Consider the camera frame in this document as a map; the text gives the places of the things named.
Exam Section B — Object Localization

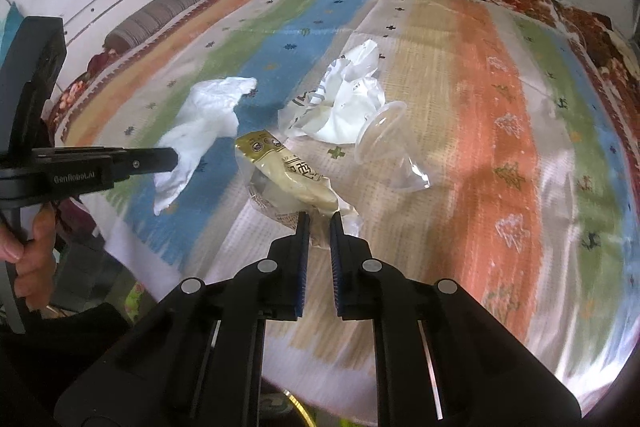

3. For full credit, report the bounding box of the cream yellow snack wrapper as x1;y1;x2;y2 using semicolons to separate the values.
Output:
234;130;362;235

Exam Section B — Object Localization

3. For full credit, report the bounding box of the person's left hand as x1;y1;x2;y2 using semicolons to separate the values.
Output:
0;204;56;311

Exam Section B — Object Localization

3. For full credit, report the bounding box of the white tissue on mat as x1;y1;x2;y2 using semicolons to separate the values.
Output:
153;77;257;216

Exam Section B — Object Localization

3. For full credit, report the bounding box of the clear plastic cup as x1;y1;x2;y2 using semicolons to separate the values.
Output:
354;101;432;193

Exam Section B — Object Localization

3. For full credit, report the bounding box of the grey ribbed pillow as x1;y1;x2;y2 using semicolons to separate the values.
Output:
103;0;200;54

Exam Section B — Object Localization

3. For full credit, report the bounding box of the teal cloth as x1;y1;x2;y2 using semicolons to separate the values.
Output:
0;0;24;65

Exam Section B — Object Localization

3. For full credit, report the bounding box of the white crumpled plastic bag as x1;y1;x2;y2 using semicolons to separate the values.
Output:
278;39;386;145

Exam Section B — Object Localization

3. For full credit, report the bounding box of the colourful striped bed mat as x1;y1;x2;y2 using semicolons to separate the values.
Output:
51;0;639;424

